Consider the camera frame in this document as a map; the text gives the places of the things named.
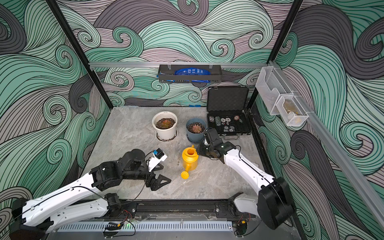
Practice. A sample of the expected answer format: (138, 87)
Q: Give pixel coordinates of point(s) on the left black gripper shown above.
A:
(156, 184)

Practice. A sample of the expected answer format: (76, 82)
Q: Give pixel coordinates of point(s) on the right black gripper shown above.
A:
(204, 149)

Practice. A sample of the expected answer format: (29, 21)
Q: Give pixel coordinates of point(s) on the yellow watering can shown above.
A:
(190, 161)

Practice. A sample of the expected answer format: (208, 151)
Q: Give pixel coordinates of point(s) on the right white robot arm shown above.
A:
(274, 202)

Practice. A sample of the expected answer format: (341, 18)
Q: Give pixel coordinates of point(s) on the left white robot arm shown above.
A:
(81, 199)

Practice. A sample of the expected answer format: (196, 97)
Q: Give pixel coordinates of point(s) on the pink succulent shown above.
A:
(196, 128)

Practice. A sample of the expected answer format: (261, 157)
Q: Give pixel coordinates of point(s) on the red-green succulent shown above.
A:
(165, 123)

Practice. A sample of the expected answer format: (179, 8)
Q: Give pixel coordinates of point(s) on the blue-grey flower pot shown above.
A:
(195, 138)

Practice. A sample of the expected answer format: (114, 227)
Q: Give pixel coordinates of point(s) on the white pot saucer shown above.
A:
(166, 135)

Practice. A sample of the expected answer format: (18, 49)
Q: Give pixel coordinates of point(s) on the black tool case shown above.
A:
(226, 110)

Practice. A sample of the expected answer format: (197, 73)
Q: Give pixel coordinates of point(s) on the white flower pot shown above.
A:
(164, 114)

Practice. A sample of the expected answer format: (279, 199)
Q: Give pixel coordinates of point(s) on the blue object in basket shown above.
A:
(192, 72)

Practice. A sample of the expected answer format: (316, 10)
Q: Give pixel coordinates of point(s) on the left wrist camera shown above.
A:
(157, 157)

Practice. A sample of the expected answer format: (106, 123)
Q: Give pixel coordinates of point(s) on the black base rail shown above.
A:
(210, 208)

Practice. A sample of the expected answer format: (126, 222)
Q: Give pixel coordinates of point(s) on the white slotted cable duct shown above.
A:
(154, 226)

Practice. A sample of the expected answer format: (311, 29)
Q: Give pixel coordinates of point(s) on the clear wall bin large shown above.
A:
(271, 88)

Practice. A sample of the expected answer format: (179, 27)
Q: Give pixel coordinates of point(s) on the clear wall bin small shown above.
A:
(290, 112)

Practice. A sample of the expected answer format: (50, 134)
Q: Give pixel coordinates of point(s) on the black wall shelf basket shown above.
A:
(166, 74)

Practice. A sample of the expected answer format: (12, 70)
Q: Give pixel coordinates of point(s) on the aluminium wall rail right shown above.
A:
(362, 186)

